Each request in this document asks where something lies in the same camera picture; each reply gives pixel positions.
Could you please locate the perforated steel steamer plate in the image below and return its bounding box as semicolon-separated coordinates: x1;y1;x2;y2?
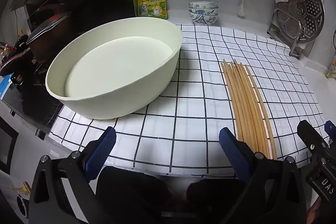
277;0;325;43

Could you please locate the blue white card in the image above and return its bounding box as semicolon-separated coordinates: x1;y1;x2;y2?
0;74;14;99

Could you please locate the yellow seasoning pouch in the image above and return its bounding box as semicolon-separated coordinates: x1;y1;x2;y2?
133;0;168;20

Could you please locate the grey pot lid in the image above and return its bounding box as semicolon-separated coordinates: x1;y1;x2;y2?
26;3;72;44

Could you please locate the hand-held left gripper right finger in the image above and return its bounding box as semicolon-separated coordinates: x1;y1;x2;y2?
219;127;307;224

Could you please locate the blue floral ceramic bowl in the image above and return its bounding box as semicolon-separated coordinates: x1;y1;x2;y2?
189;13;218;25
188;7;219;16
188;1;219;10

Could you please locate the cream oval basin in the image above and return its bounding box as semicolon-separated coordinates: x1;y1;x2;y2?
45;17;183;119

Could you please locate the bundle of bamboo chopsticks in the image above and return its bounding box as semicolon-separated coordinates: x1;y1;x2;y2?
220;59;277;160

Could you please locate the person's dark clothing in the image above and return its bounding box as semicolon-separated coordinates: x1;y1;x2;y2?
95;166;248;224

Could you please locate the white black checked cloth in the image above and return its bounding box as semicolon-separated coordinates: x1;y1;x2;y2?
49;24;332;180

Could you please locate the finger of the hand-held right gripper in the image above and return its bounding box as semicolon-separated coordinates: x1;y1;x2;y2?
324;121;336;147
297;120;329;161

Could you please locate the steel dish rack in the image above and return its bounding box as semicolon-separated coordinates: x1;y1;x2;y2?
267;8;311;59

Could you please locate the black round container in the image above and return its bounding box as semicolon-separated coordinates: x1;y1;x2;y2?
16;194;28;218

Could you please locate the black gas cooktop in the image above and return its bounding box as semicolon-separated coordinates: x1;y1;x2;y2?
0;64;65;132

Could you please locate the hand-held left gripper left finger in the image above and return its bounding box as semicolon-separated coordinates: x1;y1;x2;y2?
28;126;117;224

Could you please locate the brown cooking pot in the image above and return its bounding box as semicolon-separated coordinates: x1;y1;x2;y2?
0;17;72;77

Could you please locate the gold metal handle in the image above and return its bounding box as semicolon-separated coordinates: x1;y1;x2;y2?
10;181;32;196

